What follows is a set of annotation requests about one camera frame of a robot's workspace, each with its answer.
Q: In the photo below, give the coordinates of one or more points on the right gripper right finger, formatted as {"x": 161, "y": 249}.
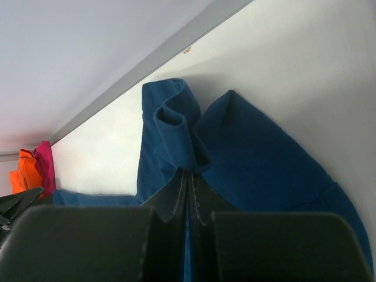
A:
{"x": 231, "y": 245}

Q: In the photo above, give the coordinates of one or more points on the pink folded t shirt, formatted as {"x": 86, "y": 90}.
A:
{"x": 45, "y": 167}

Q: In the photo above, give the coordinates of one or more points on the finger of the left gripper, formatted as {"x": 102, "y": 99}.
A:
{"x": 12, "y": 206}

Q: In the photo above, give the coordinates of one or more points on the orange folded t shirt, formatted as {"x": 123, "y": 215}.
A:
{"x": 27, "y": 176}

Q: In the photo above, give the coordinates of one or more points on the blue t shirt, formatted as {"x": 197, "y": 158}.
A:
{"x": 239, "y": 152}

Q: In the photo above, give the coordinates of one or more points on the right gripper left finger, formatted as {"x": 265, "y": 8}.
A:
{"x": 144, "y": 243}

